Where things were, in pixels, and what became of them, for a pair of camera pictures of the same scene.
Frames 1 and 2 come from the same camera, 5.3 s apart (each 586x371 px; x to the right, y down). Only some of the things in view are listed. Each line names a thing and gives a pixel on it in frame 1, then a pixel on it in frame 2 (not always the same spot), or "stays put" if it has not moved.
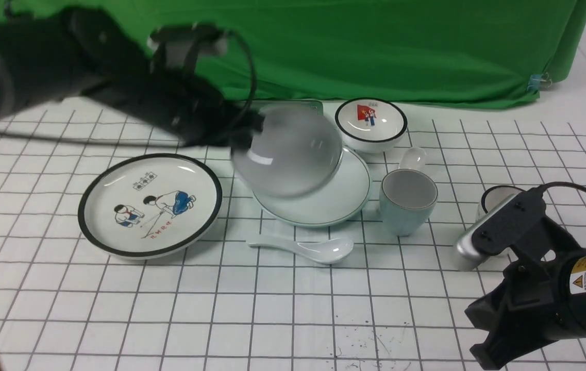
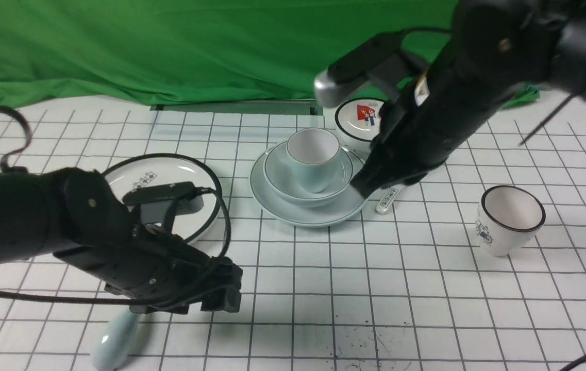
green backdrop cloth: [401, 53] stays put
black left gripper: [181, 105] → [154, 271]
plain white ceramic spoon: [323, 251] → [117, 340]
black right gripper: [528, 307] → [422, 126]
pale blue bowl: [298, 150] → [282, 176]
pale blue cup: [407, 198] → [314, 153]
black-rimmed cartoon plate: [150, 205] stays put
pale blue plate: [340, 198] stays put
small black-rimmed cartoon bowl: [370, 124] stays put
